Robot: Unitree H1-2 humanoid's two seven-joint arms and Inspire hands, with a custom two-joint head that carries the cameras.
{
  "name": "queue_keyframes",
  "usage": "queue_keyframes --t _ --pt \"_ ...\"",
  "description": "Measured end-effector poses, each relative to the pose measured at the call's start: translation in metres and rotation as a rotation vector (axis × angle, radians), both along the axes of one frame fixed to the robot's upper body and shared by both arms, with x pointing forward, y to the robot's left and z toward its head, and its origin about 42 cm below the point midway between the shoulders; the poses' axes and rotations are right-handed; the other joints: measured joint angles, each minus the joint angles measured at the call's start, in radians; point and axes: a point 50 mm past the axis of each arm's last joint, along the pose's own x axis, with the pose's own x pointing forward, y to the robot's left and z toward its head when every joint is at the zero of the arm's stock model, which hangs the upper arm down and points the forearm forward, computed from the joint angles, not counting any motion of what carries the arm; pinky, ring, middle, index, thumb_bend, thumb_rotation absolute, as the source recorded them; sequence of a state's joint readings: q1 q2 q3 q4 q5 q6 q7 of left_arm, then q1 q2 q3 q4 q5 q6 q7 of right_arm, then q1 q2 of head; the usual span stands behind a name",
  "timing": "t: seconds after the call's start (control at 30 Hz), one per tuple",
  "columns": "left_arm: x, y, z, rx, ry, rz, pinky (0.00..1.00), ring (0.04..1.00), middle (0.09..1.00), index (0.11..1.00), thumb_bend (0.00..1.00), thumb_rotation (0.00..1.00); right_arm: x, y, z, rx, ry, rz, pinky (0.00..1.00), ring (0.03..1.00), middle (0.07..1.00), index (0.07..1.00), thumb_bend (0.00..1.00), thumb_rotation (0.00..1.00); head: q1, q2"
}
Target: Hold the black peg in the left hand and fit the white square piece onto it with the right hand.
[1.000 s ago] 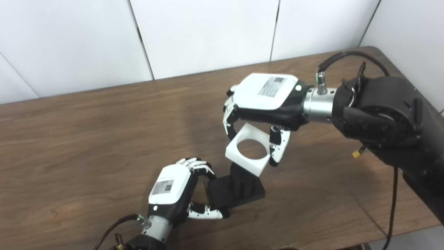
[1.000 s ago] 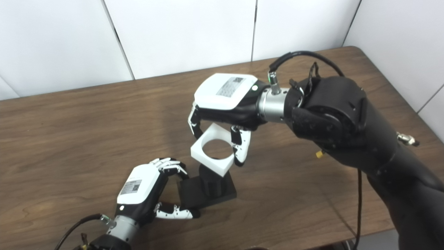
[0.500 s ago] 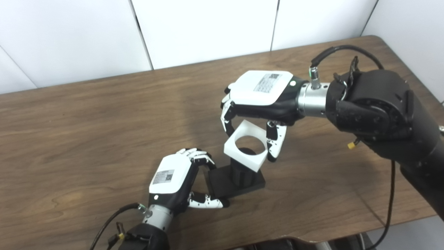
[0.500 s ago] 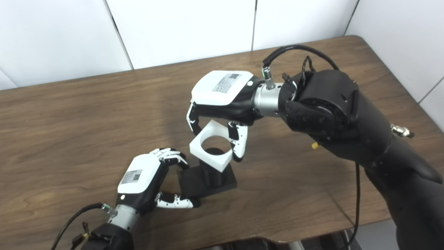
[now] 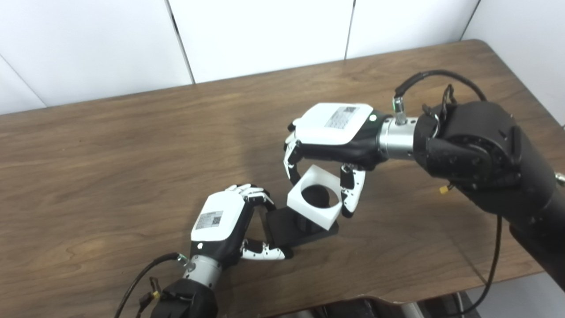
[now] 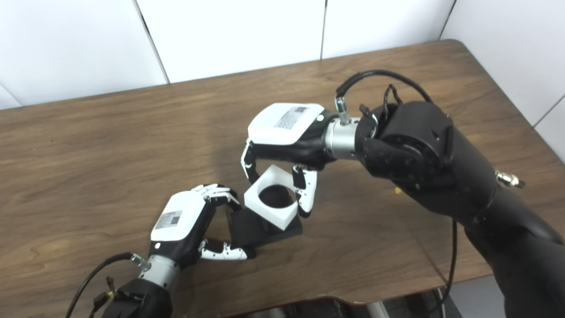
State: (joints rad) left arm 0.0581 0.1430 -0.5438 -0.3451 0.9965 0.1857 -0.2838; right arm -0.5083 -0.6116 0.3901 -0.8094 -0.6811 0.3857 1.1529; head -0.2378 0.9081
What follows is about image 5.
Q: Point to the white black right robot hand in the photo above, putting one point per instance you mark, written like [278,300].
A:
[331,128]

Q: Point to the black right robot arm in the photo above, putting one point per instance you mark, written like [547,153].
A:
[485,145]

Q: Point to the white square piece with hole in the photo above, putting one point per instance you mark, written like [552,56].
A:
[318,216]

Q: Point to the dark robot lower body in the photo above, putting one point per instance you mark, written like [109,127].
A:
[375,309]

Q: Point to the black peg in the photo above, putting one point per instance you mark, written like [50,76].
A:
[282,227]

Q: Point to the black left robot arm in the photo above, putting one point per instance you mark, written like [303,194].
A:
[190,300]

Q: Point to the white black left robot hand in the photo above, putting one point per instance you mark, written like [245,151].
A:
[218,216]

